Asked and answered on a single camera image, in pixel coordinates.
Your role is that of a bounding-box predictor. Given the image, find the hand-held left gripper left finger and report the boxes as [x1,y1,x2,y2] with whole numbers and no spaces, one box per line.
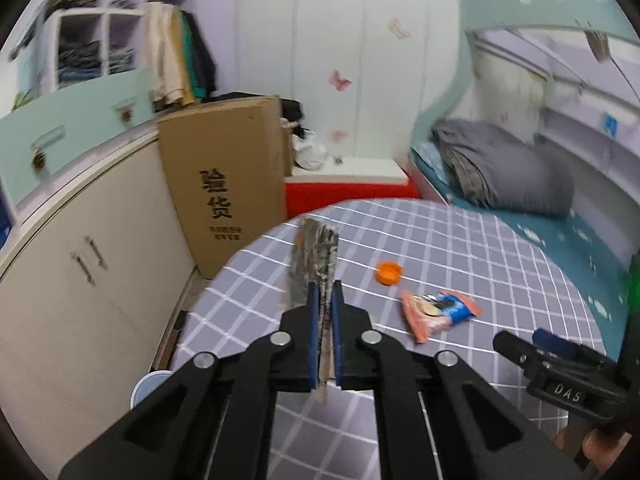
[57,282,323,480]

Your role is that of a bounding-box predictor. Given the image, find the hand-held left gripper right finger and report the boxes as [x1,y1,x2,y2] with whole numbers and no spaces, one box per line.
[330,280,586,480]

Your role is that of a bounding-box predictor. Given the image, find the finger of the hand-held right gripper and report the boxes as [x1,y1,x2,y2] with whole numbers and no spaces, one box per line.
[492,331,621,391]
[532,329,581,359]

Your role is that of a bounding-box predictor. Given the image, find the grey patterned wrapper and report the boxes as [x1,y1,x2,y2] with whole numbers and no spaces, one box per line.
[287,217,341,406]

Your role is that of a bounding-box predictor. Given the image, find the white round bin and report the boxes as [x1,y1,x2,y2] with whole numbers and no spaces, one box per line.
[130,370,173,411]

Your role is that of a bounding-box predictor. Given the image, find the person's right hand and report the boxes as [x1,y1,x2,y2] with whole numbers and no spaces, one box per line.
[581,430,634,474]

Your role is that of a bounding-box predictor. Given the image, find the orange bottle cap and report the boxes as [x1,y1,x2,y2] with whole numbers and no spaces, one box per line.
[376,261,404,286]

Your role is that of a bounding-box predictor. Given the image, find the orange blue snack wrapper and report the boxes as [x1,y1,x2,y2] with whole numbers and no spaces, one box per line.
[401,291,482,345]

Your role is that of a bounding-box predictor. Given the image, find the grey checked tablecloth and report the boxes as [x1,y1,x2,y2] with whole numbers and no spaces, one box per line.
[170,197,608,480]

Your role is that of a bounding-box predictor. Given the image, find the green plastic object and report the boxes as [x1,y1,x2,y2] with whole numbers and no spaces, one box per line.
[620,255,640,361]

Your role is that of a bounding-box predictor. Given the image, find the red storage box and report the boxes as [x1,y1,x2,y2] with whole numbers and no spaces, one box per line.
[284,157,418,221]

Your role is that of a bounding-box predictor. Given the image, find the grey blanket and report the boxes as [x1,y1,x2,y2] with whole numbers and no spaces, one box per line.
[431,119,575,219]

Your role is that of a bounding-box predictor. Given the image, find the white plastic bag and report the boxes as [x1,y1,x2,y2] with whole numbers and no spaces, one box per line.
[294,135,329,171]

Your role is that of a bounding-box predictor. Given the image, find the large brown cardboard box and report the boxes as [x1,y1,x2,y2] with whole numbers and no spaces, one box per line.
[157,95,293,281]

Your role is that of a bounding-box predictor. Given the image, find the black bag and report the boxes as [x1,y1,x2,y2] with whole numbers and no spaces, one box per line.
[280,99,305,138]

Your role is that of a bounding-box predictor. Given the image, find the beige cabinet with doors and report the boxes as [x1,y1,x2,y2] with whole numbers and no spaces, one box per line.
[0,122,198,480]

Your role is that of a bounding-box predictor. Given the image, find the yellow hanging garment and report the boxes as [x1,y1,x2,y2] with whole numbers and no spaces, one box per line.
[170,10,196,107]

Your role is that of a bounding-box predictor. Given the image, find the green hanging garment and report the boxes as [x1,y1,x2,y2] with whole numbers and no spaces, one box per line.
[180,12,206,101]

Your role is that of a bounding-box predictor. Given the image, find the black hanging garment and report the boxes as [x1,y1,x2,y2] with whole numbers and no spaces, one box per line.
[187,15,219,97]

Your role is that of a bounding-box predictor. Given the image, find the cream hanging garment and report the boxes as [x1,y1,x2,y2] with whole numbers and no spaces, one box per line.
[144,2,184,109]

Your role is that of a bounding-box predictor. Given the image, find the teal drawer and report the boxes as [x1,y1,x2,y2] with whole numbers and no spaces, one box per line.
[82,67,156,153]
[0,87,91,211]

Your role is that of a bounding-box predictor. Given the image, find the folded denim clothes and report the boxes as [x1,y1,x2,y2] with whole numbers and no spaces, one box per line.
[107,49,136,74]

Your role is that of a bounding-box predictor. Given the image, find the dark folded clothes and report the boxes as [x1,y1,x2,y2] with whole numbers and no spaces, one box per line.
[57,42,104,84]

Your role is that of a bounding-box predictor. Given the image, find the white shelf unit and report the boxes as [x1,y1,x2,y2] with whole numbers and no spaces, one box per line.
[10,0,196,97]

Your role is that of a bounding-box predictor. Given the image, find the metal cabinet handle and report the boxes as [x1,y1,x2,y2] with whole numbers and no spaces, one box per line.
[84,236,107,270]
[71,252,96,287]

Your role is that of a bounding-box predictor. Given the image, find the teal bed frame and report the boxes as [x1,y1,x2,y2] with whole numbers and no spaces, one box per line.
[407,0,640,201]

